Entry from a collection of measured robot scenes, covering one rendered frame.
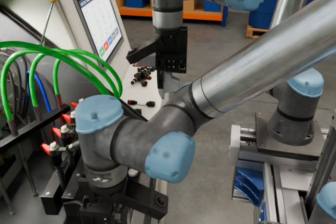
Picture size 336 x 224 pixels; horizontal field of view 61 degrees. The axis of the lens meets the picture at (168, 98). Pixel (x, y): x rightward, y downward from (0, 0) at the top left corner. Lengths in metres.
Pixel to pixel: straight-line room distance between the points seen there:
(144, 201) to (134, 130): 0.19
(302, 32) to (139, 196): 0.39
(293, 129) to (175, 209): 1.28
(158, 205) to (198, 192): 1.63
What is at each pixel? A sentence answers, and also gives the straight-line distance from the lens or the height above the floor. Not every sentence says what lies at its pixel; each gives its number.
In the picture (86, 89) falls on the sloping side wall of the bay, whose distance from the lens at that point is 1.09.
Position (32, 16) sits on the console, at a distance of 1.11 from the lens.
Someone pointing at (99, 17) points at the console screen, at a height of 1.31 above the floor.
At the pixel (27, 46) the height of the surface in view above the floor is 1.42.
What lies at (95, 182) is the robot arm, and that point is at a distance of 0.52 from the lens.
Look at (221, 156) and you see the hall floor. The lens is 2.51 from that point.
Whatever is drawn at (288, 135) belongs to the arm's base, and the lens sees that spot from 1.01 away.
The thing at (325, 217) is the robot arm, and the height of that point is 1.24.
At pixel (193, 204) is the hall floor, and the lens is 2.13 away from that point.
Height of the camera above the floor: 1.64
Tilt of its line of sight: 30 degrees down
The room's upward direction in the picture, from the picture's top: straight up
